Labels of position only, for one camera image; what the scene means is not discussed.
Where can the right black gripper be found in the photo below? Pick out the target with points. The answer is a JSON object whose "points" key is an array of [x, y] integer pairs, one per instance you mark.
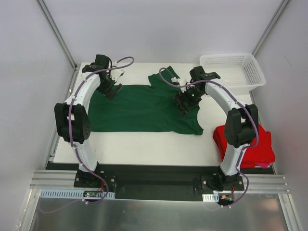
{"points": [[184, 102]]}

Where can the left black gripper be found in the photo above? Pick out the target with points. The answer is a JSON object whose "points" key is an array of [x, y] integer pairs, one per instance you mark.
{"points": [[111, 89]]}

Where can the green t shirt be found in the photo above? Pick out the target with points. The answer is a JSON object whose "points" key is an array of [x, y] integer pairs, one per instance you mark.
{"points": [[143, 108]]}

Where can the white plastic basket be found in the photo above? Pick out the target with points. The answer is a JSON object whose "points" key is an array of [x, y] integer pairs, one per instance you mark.
{"points": [[239, 72]]}

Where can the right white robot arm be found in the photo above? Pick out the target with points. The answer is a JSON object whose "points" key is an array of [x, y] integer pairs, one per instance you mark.
{"points": [[241, 126]]}

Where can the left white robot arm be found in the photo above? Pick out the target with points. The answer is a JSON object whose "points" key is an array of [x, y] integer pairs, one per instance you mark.
{"points": [[72, 120]]}

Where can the red folded t shirt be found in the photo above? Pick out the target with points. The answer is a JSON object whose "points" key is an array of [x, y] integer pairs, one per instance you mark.
{"points": [[262, 153]]}

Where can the pink folded t shirt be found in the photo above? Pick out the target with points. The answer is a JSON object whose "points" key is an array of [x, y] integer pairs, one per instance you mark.
{"points": [[263, 165]]}

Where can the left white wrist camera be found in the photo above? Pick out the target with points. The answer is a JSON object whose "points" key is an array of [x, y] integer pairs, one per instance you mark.
{"points": [[116, 74]]}

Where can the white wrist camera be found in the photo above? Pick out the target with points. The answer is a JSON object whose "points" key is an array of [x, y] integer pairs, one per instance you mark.
{"points": [[179, 81], [116, 74]]}

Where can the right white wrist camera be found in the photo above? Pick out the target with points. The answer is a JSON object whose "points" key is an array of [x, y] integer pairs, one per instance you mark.
{"points": [[179, 81]]}

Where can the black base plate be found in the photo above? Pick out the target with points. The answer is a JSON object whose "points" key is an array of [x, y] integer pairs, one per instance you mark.
{"points": [[148, 192]]}

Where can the right white cable duct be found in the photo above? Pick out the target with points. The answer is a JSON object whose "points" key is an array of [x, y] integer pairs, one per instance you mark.
{"points": [[214, 197]]}

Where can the white cable duct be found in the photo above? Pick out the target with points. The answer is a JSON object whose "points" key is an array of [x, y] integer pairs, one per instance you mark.
{"points": [[214, 197], [76, 194]]}

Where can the aluminium frame rail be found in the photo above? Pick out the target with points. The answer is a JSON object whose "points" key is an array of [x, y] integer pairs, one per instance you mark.
{"points": [[256, 183]]}

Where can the left white cable duct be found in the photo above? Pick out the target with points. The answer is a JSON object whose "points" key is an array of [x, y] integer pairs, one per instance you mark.
{"points": [[76, 194]]}

